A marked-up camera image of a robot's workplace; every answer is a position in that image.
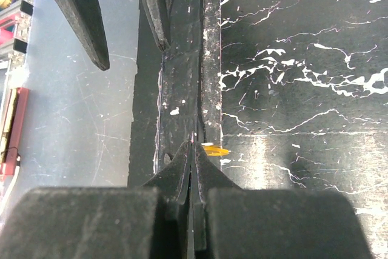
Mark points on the yellow tagged key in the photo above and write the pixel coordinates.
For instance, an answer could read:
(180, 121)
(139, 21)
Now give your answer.
(212, 149)

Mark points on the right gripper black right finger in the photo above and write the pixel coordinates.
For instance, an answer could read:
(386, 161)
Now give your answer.
(231, 222)

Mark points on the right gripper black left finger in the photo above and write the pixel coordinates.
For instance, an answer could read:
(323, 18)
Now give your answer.
(149, 221)

